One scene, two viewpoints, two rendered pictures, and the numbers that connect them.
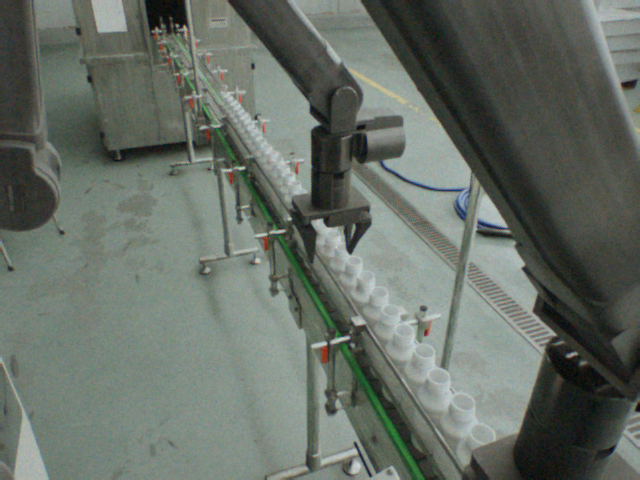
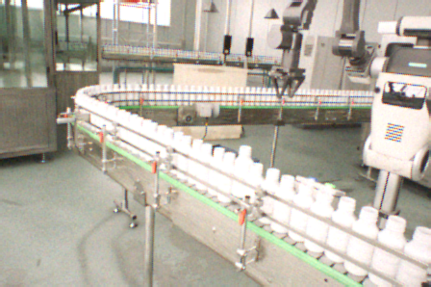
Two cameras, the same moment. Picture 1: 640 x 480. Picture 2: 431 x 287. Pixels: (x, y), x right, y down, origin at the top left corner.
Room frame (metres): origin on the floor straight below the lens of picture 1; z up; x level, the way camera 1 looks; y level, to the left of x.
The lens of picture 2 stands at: (1.16, -0.82, 1.50)
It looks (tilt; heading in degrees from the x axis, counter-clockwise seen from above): 16 degrees down; 156
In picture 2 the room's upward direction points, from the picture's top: 5 degrees clockwise
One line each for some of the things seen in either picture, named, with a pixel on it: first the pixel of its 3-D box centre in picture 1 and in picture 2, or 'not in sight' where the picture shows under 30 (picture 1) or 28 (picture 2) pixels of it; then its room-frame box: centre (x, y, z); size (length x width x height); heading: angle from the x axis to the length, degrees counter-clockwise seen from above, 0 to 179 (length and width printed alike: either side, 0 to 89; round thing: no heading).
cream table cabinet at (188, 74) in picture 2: not in sight; (208, 101); (-4.12, 1.33, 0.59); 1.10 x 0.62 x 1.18; 92
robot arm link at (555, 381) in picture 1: (591, 386); (291, 41); (0.24, -0.18, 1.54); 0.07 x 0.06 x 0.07; 110
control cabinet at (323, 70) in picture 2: not in sight; (317, 82); (-4.61, 4.01, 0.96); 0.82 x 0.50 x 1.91; 92
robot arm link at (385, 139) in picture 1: (359, 120); not in sight; (0.68, -0.06, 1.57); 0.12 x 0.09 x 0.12; 110
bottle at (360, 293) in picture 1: (363, 306); not in sight; (0.88, -0.11, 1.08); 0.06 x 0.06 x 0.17
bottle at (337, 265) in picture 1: (341, 276); not in sight; (0.99, -0.06, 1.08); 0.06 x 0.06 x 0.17
